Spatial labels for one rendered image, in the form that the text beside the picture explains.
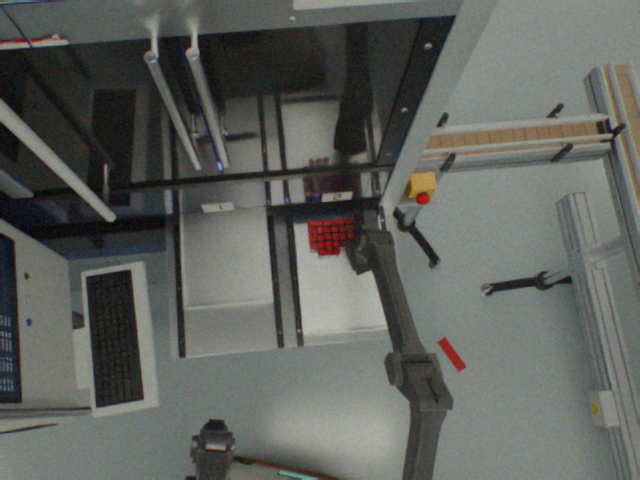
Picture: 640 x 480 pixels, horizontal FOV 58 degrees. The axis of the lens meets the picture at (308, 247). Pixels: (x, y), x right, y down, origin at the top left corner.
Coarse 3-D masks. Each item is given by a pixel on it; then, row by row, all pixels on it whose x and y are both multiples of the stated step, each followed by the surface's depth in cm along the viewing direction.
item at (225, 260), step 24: (192, 216) 176; (216, 216) 176; (240, 216) 176; (264, 216) 175; (192, 240) 174; (216, 240) 174; (240, 240) 174; (264, 240) 174; (192, 264) 172; (216, 264) 172; (240, 264) 172; (264, 264) 172; (192, 288) 170; (216, 288) 170; (240, 288) 170; (264, 288) 170
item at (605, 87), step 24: (600, 72) 185; (624, 72) 186; (600, 96) 185; (624, 96) 184; (624, 120) 177; (624, 144) 179; (624, 168) 177; (624, 192) 177; (624, 216) 178; (624, 240) 179
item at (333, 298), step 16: (304, 240) 175; (304, 256) 173; (304, 272) 172; (320, 272) 172; (336, 272) 172; (352, 272) 172; (368, 272) 172; (304, 288) 171; (320, 288) 171; (336, 288) 171; (352, 288) 171; (368, 288) 171; (304, 304) 169; (320, 304) 170; (336, 304) 170; (352, 304) 170; (368, 304) 170; (304, 320) 168; (320, 320) 168; (336, 320) 168; (352, 320) 168; (368, 320) 169; (384, 320) 169
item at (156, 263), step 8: (120, 256) 202; (128, 256) 203; (136, 256) 204; (144, 256) 205; (152, 256) 206; (160, 256) 207; (72, 264) 206; (80, 264) 207; (88, 264) 208; (96, 264) 209; (104, 264) 210; (112, 264) 211; (120, 264) 213; (152, 264) 217; (160, 264) 218; (72, 272) 217; (80, 272) 218; (152, 272) 229; (160, 272) 230; (72, 280) 229; (80, 280) 230; (152, 280) 243; (160, 280) 244; (72, 288) 242; (80, 288) 244
